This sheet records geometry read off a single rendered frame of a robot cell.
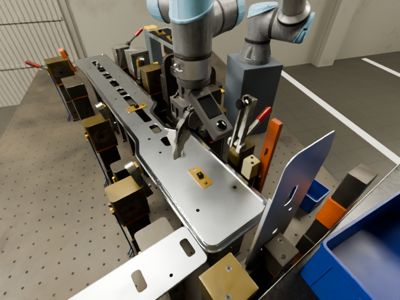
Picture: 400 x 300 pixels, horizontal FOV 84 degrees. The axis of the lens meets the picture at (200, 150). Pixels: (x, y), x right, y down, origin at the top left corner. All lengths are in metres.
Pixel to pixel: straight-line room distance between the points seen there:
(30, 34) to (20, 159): 2.02
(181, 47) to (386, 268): 0.59
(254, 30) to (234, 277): 0.93
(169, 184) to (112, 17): 2.66
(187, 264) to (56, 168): 0.93
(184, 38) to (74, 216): 0.85
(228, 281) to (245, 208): 0.21
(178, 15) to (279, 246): 0.46
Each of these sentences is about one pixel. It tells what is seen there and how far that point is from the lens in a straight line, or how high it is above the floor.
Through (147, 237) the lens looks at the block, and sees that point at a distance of 0.61.
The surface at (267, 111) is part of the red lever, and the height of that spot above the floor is 1.14.
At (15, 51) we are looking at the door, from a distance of 3.37.
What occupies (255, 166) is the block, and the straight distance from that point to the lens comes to 0.64.
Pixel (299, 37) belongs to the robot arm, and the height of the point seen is 1.24.
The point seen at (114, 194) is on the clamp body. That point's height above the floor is 1.04.
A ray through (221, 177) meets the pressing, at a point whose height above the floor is 1.00.
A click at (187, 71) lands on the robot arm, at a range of 0.45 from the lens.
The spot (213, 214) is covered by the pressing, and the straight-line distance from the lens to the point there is 0.60.
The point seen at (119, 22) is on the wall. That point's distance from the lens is 3.14.
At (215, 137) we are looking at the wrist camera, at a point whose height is 1.22.
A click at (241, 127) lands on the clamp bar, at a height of 1.12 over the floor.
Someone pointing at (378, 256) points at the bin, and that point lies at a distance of 0.64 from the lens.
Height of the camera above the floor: 1.52
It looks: 43 degrees down
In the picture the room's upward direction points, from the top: straight up
